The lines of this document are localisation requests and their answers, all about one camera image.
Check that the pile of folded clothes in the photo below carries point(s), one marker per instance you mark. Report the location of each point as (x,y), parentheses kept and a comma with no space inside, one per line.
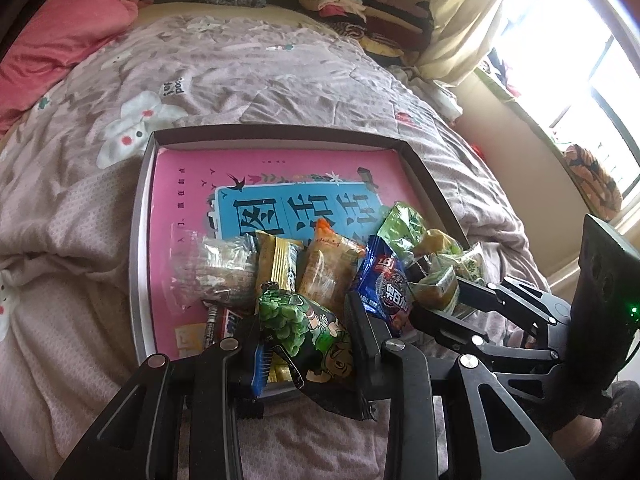
(375,10)

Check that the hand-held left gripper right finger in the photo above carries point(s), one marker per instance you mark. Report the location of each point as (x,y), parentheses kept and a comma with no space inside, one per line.
(365,340)

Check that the dark patterned pillow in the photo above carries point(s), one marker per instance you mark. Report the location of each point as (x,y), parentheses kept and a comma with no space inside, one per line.
(235,0)

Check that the light green snack packet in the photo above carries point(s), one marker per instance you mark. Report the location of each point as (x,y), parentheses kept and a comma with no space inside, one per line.
(400,230)

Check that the clear snack bag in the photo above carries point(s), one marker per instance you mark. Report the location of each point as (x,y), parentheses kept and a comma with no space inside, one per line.
(220,270)

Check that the clutter on windowsill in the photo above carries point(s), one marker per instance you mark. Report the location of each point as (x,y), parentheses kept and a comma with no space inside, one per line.
(502,72)

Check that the clear yellow cake packet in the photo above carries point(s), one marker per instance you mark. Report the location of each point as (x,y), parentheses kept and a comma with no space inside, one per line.
(437,290)

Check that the dark shallow box tray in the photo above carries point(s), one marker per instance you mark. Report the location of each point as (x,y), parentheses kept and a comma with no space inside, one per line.
(142,270)

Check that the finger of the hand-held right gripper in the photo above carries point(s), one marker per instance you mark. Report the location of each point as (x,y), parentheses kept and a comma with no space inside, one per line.
(450,332)
(480,294)

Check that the pink quilt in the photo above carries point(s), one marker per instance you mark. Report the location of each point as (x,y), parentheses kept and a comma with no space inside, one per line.
(65,35)

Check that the cream curtain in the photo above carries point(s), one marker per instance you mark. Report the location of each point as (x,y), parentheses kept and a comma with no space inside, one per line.
(465,25)

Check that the orange biscuit packet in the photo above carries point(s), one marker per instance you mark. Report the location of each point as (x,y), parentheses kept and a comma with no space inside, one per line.
(325,275)

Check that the person's right forearm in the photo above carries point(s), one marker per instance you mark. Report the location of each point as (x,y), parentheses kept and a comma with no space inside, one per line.
(575,430)

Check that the dark green pea packet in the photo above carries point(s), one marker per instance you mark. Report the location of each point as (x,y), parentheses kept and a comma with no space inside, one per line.
(305,340)

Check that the yellow snack packet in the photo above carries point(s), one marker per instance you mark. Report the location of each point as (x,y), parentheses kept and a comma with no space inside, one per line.
(277,260)

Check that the black snack bar packet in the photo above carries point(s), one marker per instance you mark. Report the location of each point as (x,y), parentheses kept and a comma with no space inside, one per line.
(225,322)

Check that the blue cookie packet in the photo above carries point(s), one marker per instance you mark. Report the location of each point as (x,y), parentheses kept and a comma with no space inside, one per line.
(387,285)

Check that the orange patterned cushion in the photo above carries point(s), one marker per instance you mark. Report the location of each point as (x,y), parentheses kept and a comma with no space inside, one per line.
(592,180)

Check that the window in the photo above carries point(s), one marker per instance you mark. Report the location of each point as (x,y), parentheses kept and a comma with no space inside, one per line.
(565,50)

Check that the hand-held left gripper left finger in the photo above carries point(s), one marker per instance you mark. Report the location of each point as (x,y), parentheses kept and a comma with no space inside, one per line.
(260,365)

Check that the grey floral blanket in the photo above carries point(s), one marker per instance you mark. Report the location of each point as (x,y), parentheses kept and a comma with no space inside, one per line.
(75,210)

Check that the white crumpled cloth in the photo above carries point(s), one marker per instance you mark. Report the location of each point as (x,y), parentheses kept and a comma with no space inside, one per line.
(445,97)

